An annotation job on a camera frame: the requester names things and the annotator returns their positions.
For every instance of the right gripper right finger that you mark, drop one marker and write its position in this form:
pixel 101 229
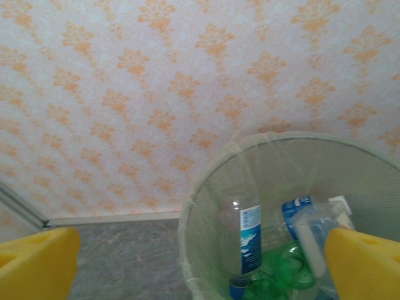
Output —
pixel 365 268

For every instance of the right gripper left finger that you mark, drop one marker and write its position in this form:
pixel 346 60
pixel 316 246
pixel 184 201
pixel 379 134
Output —
pixel 37 265

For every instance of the green labelled bottle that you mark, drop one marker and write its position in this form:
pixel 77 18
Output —
pixel 290 265

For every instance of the blue-label bottle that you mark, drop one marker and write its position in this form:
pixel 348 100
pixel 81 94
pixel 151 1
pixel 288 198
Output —
pixel 293 215

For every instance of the clear blue-white label bottle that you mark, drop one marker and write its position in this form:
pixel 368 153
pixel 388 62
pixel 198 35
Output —
pixel 250 237

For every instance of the green mesh waste bin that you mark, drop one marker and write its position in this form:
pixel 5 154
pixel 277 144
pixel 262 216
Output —
pixel 343 165

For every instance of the aluminium frame post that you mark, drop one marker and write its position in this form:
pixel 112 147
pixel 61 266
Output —
pixel 18 203

